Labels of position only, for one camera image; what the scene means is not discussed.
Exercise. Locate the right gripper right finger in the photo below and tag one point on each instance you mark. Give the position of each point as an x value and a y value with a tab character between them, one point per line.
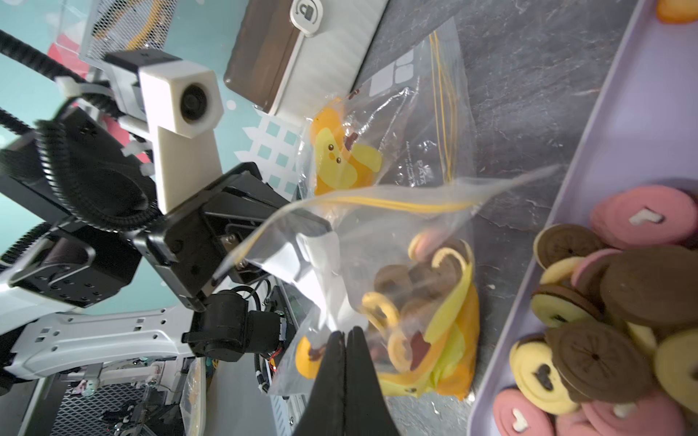
365	410

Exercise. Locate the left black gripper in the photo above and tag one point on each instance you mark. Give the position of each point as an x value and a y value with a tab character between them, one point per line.
187	245

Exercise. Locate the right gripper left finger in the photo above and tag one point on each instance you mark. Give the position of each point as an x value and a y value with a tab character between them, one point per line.
324	414

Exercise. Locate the ziploc bag with cookies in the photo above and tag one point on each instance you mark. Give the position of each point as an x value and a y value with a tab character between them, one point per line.
393	262
410	124

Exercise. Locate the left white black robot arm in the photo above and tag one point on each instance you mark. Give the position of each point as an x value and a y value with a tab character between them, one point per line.
137	216

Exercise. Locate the brown lidded storage box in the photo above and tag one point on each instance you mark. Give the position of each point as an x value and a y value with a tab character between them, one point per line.
291	57

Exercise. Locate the lilac plastic tray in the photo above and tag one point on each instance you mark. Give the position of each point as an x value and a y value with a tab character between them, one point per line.
643	128

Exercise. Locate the white wire wall basket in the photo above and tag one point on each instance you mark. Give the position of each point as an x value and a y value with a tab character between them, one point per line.
86	31

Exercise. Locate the pile of small ring cookies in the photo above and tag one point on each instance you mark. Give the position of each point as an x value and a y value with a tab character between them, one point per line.
617	301

